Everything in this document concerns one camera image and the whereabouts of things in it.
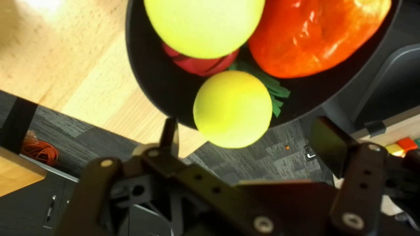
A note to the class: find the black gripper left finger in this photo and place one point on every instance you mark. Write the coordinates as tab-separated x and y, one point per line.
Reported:
107	190

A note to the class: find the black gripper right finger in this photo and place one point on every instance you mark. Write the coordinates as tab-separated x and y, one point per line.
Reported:
355	205

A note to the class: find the yellow ball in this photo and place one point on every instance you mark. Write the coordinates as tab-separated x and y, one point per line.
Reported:
232	110
204	30

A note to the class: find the red orange bell pepper toy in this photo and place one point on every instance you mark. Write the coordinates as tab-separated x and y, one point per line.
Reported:
297	39

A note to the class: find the red radish toy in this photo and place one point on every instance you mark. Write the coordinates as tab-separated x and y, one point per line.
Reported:
236	61

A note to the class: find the far black bowl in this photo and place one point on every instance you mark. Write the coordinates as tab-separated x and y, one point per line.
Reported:
171	90

